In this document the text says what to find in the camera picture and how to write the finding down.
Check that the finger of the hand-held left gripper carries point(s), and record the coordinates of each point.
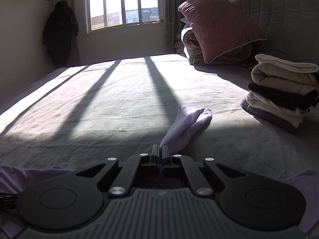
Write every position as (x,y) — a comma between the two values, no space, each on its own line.
(7,200)

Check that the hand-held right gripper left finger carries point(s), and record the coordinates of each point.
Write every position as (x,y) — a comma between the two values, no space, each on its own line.
(155,159)

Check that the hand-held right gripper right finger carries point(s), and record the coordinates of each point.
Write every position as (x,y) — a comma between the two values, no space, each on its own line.
(166,160)

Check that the purple shirt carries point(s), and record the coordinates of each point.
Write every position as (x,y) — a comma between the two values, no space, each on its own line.
(184,127)

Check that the bed with grey sheet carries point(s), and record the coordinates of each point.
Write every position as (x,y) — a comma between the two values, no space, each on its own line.
(99,104)

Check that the folded grey garment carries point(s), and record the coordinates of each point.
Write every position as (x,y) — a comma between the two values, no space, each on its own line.
(264,117)

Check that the small pink cushion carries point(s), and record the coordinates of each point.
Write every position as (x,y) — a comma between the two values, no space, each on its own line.
(178,47)

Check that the folded cream garment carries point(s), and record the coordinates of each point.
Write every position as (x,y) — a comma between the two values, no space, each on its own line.
(271,107)

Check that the folded white pink quilt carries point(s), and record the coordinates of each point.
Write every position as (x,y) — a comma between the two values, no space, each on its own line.
(192,44)

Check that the folded black garment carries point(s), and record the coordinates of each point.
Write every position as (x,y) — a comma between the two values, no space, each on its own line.
(281,95)

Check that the folded beige garment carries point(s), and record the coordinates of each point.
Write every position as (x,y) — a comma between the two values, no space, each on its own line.
(279,79)

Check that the white pillow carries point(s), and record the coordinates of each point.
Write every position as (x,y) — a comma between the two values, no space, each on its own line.
(185,22)

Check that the large pink pillow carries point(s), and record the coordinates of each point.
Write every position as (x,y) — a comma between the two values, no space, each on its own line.
(219,22)

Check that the folded white garment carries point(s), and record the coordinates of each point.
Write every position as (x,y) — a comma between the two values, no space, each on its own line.
(286,64)

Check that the dark hanging coat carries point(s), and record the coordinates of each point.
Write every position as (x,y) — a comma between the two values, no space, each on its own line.
(59,34)

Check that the barred window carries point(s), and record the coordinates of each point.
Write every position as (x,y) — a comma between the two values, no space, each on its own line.
(112,2)

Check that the grey quilted headboard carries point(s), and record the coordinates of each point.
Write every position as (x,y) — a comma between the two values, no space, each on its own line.
(286,17)

